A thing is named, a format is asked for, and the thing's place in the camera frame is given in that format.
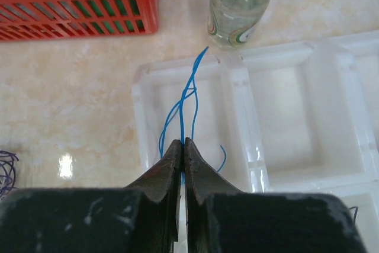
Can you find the white compartment tray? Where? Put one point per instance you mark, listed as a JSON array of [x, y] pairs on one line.
[[294, 117]]

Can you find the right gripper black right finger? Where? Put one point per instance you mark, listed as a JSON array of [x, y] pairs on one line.
[[216, 209]]

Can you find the red plastic shopping basket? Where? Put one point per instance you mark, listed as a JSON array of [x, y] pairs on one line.
[[58, 19]]

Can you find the clear plastic bottle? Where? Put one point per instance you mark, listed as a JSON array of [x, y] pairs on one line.
[[231, 22]]

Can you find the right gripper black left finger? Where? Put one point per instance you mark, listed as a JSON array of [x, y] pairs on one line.
[[152, 201]]

